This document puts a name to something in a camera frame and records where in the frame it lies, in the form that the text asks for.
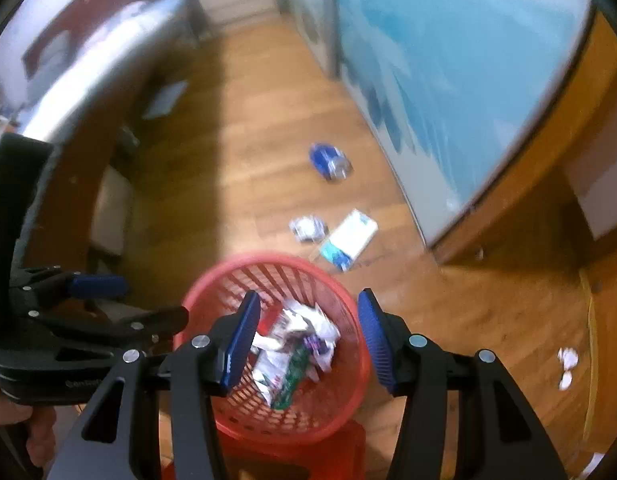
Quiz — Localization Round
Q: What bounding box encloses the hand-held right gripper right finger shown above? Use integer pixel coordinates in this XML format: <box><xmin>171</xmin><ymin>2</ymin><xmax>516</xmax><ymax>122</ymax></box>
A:
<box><xmin>357</xmin><ymin>287</ymin><xmax>570</xmax><ymax>480</ymax></box>

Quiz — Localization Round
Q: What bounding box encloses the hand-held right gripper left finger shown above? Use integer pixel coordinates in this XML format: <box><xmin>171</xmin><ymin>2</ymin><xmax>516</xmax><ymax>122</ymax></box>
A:
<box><xmin>44</xmin><ymin>290</ymin><xmax>262</xmax><ymax>480</ymax></box>

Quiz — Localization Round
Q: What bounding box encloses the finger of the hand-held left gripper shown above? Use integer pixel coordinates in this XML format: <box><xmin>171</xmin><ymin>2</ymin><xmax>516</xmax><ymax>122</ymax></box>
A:
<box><xmin>31</xmin><ymin>306</ymin><xmax>190</xmax><ymax>343</ymax></box>
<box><xmin>11</xmin><ymin>266</ymin><xmax>130</xmax><ymax>312</ymax></box>

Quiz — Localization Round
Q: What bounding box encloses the green wrapper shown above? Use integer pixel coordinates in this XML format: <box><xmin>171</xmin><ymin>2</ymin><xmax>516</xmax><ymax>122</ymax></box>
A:
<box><xmin>270</xmin><ymin>340</ymin><xmax>314</xmax><ymax>409</ymax></box>

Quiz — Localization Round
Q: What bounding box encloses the white paper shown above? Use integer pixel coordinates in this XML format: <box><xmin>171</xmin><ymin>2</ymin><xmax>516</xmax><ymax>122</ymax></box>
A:
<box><xmin>251</xmin><ymin>302</ymin><xmax>341</xmax><ymax>403</ymax></box>

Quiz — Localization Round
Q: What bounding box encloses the red plastic basket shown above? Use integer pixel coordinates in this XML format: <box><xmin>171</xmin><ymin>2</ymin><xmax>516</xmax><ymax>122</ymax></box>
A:
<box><xmin>173</xmin><ymin>252</ymin><xmax>374</xmax><ymax>448</ymax></box>

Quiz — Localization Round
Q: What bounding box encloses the person's left hand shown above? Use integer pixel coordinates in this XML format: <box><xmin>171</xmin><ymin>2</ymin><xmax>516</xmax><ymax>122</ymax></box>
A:
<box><xmin>0</xmin><ymin>395</ymin><xmax>58</xmax><ymax>468</ymax></box>

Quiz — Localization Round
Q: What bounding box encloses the pale box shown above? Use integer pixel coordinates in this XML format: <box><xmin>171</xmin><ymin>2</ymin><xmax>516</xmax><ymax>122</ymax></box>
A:
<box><xmin>91</xmin><ymin>165</ymin><xmax>134</xmax><ymax>261</ymax></box>

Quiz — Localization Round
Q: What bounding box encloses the wooden bed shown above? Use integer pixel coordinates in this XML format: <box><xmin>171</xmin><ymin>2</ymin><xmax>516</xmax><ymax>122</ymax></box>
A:
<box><xmin>0</xmin><ymin>0</ymin><xmax>202</xmax><ymax>281</ymax></box>

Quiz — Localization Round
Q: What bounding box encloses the white and teal packet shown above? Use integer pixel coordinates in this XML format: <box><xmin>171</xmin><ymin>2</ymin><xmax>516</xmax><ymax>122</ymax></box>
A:
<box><xmin>315</xmin><ymin>208</ymin><xmax>380</xmax><ymax>273</ymax></box>

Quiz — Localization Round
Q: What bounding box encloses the red plastic stool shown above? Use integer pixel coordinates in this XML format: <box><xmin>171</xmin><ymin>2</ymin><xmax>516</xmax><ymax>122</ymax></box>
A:
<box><xmin>161</xmin><ymin>420</ymin><xmax>369</xmax><ymax>480</ymax></box>

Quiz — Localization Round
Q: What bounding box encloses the crumpled silver wrapper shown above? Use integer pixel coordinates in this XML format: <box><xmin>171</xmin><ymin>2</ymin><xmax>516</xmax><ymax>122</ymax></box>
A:
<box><xmin>288</xmin><ymin>215</ymin><xmax>329</xmax><ymax>245</ymax></box>

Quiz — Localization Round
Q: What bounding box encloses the blue packet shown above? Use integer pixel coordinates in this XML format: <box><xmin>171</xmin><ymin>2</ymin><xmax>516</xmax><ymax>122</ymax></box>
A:
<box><xmin>308</xmin><ymin>142</ymin><xmax>354</xmax><ymax>183</ymax></box>

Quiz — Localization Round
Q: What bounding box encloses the grey box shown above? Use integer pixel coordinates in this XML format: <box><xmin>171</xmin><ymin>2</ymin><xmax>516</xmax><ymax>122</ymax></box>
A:
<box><xmin>143</xmin><ymin>80</ymin><xmax>189</xmax><ymax>121</ymax></box>

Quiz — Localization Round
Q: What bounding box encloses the white blanket with pink print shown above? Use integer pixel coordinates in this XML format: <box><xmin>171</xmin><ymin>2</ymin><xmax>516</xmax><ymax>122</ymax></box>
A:
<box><xmin>16</xmin><ymin>0</ymin><xmax>192</xmax><ymax>143</ymax></box>

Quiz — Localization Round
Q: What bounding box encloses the dark red wooden headboard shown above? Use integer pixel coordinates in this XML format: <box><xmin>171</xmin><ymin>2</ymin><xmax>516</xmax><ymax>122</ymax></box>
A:
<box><xmin>21</xmin><ymin>0</ymin><xmax>269</xmax><ymax>83</ymax></box>

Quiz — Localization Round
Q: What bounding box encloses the wardrobe with blue flower doors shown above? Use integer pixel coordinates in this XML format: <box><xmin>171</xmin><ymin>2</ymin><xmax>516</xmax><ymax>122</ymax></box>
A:
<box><xmin>278</xmin><ymin>0</ymin><xmax>617</xmax><ymax>266</ymax></box>

